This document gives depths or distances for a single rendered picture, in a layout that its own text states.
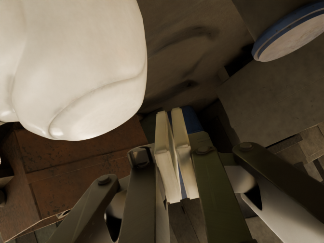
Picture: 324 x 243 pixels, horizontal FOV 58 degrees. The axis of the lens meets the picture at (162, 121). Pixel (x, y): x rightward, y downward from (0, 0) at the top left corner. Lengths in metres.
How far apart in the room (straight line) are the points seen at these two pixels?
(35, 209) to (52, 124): 1.43
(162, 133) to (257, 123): 2.24
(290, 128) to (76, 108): 2.08
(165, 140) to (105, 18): 0.15
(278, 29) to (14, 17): 0.91
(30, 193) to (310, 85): 1.82
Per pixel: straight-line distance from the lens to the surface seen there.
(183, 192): 3.05
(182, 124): 0.17
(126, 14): 0.29
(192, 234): 4.69
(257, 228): 3.32
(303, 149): 3.78
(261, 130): 2.39
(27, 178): 1.70
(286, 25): 1.07
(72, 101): 0.26
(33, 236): 4.69
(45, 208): 1.69
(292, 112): 2.25
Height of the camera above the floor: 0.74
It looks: 13 degrees down
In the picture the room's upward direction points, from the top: 156 degrees clockwise
